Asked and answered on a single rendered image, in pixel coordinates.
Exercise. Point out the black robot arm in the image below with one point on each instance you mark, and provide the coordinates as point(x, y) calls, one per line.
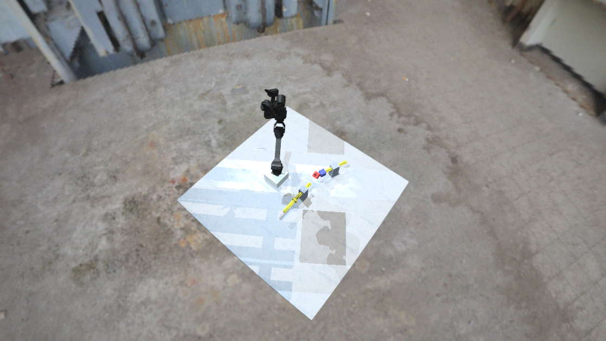
point(276, 165)

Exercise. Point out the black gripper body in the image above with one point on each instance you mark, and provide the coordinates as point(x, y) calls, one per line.
point(273, 104)

